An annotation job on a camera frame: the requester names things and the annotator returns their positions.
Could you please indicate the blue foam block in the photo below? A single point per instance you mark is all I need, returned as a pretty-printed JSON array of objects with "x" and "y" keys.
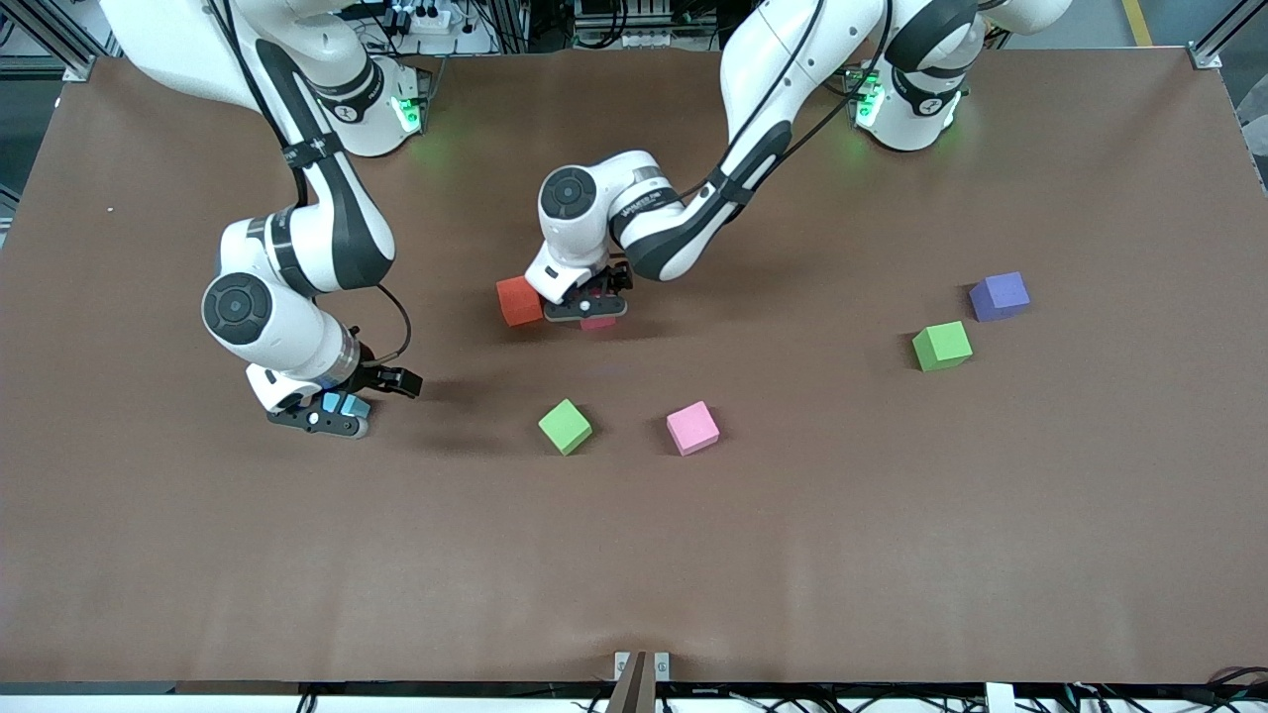
[{"x": 347, "y": 404}]

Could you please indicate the light pink foam block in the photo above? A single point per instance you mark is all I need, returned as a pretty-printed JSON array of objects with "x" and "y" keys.
[{"x": 692, "y": 428}]

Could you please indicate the aluminium frame profile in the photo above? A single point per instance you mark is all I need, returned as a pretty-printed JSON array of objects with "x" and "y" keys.
[
  {"x": 77, "y": 67},
  {"x": 1204, "y": 54}
]

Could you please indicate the orange foam block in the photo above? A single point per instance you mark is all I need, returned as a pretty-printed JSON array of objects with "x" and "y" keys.
[{"x": 515, "y": 302}]

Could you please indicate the purple foam block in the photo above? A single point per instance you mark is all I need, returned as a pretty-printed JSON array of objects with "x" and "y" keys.
[{"x": 1001, "y": 296}]

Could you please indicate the large brown table mat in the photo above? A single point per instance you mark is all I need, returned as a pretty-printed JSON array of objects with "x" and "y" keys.
[{"x": 634, "y": 555}]

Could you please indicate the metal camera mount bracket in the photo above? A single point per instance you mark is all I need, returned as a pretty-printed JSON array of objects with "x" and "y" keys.
[{"x": 639, "y": 683}]

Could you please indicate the white power strip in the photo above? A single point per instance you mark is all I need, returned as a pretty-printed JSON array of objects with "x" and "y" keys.
[{"x": 431, "y": 20}]

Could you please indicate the metal rack equipment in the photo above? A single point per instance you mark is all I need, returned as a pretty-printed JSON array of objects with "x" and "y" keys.
[{"x": 634, "y": 30}]

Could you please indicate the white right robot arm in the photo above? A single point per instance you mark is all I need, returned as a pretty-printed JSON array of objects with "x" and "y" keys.
[{"x": 337, "y": 228}]

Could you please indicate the green foam block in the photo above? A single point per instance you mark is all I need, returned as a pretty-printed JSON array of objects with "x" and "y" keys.
[
  {"x": 941, "y": 346},
  {"x": 566, "y": 427}
]

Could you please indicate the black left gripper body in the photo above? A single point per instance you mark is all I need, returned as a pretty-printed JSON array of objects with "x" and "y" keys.
[{"x": 613, "y": 281}]

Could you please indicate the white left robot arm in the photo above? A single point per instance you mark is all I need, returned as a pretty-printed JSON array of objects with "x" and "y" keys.
[{"x": 684, "y": 228}]

